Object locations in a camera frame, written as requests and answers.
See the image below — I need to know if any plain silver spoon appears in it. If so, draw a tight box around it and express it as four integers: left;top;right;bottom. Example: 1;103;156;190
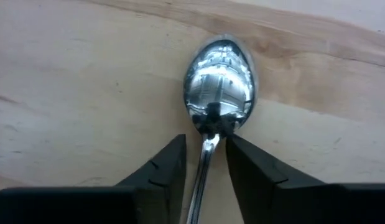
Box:
182;36;259;224

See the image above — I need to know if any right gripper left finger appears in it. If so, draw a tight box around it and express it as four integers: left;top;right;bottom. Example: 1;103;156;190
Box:
116;133;187;224

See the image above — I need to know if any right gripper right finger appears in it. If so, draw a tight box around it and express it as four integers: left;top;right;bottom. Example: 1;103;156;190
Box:
225;133;327;224

